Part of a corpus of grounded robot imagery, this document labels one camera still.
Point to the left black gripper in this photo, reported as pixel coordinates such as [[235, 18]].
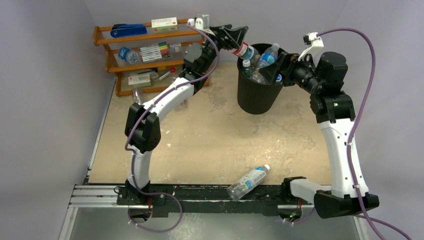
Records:
[[234, 37]]

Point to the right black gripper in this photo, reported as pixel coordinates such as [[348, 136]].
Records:
[[286, 64]]

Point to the blue label clear bottle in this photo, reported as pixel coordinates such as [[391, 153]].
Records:
[[269, 56]]

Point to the dark green label water bottle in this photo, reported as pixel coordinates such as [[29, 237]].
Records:
[[247, 68]]

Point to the black ribbed waste bin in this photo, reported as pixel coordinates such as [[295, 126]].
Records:
[[257, 98]]

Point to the wooden three-tier shelf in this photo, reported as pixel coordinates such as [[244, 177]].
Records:
[[121, 69]]

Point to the white label clear bottle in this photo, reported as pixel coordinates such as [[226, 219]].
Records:
[[248, 182]]

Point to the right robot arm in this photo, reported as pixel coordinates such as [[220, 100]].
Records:
[[334, 111]]

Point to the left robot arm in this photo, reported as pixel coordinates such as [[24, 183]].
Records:
[[143, 130]]

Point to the small clear clip box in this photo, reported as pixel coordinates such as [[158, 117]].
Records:
[[175, 47]]

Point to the white and red box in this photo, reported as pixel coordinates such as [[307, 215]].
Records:
[[164, 25]]

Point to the pack of coloured markers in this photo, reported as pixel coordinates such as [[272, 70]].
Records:
[[154, 52]]

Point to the green-capped white marker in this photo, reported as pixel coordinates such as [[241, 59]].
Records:
[[172, 70]]

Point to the white stapler on bottom shelf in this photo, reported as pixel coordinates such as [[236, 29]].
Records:
[[142, 78]]

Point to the clear bottle near shelf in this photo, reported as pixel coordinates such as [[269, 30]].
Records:
[[138, 95]]

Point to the blue stapler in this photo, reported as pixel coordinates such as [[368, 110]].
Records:
[[128, 30]]

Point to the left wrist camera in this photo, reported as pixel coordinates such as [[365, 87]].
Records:
[[200, 22]]

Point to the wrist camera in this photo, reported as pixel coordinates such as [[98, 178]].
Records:
[[200, 22], [314, 44]]

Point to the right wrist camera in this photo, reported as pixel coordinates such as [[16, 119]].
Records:
[[314, 44]]

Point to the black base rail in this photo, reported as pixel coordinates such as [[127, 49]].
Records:
[[163, 199]]

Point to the aluminium frame rail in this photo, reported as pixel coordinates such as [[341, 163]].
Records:
[[93, 214]]

